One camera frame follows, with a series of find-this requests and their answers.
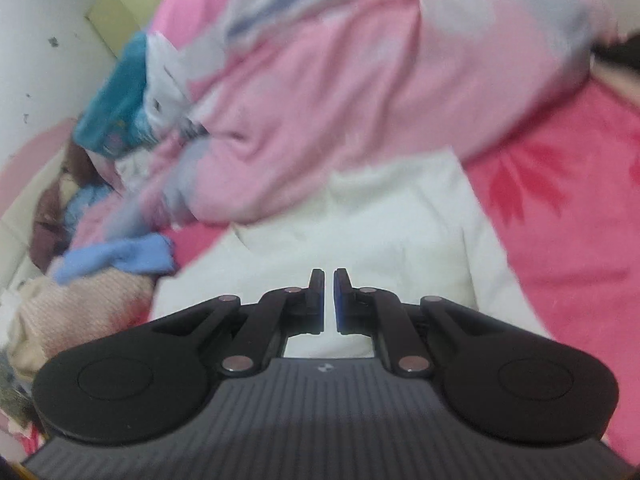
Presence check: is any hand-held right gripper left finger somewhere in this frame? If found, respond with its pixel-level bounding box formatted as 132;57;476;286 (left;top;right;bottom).
151;268;327;378

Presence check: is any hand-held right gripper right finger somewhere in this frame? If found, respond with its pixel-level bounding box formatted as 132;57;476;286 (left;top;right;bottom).
333;268;502;379

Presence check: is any white sweatshirt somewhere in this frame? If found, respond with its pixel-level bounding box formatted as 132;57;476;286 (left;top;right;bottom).
150;152;551;361

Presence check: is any blue fleece garment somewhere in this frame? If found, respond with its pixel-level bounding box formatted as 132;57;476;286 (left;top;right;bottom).
52;185;178;283

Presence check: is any pink patterned duvet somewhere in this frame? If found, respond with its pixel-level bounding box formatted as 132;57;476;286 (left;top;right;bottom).
100;0;621;241

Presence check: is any pink checked knit garment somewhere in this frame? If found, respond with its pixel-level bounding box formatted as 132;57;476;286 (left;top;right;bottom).
10;270;156;376

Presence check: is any pink floral fleece blanket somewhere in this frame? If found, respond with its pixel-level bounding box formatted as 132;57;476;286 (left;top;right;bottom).
170;80;640;461

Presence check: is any brown cloth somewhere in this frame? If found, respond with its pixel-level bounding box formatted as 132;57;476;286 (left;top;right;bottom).
30;140;101;271

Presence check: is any teal patterned cloth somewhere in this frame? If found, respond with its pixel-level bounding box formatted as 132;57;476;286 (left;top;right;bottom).
72;32;161;158

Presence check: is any pale yellow cabinet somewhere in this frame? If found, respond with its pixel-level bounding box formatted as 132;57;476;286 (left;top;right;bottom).
85;0;201;61

